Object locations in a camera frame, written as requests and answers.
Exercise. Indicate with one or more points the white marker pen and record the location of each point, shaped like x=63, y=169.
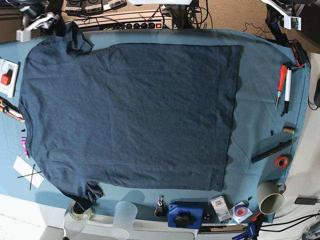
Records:
x=287, y=94

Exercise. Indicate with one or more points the purple tape in packet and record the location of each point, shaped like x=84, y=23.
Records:
x=240, y=212

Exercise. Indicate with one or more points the black adapter on table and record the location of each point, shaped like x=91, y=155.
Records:
x=306, y=200

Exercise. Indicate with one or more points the black key fob with chain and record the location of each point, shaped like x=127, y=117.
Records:
x=161, y=208

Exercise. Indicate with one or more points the light blue table cloth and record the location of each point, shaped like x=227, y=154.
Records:
x=257, y=124

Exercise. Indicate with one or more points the black foot pedal stop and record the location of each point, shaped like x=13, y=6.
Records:
x=74, y=8

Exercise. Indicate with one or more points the white paper card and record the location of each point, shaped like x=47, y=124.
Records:
x=28, y=172

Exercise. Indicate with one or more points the orange screwdriver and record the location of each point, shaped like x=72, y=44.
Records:
x=282, y=77

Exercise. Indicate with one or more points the white box with red cube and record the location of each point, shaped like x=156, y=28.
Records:
x=8, y=77

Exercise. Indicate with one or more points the white labelled box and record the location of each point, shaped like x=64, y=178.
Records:
x=220, y=207

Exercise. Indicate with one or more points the pink glue tube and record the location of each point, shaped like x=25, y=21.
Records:
x=24, y=146

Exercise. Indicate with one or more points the blue plastic block with knob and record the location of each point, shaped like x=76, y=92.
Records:
x=186, y=215

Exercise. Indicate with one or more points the black power strip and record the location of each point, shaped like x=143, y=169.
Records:
x=157, y=24

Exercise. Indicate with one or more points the blue clamp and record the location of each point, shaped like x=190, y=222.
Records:
x=252, y=230

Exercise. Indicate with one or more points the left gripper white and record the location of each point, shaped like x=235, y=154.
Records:
x=283, y=11

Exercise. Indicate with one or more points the black flat bar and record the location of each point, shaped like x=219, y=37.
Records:
x=281, y=146

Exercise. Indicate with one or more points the clear plastic cup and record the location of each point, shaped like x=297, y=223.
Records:
x=123, y=221

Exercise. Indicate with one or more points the beige ceramic mug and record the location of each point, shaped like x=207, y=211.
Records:
x=270, y=197

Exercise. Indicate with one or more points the glass jar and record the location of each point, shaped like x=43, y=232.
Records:
x=73, y=221

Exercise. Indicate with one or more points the black computer mouse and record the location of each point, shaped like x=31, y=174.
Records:
x=316, y=97

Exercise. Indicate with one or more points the small brass battery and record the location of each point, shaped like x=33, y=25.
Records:
x=289, y=130

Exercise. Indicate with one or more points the red tape roll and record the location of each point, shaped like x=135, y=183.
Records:
x=282, y=161

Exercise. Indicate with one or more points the dark blue T-shirt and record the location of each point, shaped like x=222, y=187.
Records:
x=133, y=115

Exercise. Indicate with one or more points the black foot pedal zero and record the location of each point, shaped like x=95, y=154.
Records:
x=93, y=6

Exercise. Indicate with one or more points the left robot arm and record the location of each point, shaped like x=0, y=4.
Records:
x=280, y=37

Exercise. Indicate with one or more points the orange black tool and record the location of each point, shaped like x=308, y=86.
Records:
x=299, y=53

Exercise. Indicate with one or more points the black foot pedal start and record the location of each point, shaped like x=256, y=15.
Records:
x=113, y=4

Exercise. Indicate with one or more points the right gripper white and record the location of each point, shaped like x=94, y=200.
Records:
x=44, y=21

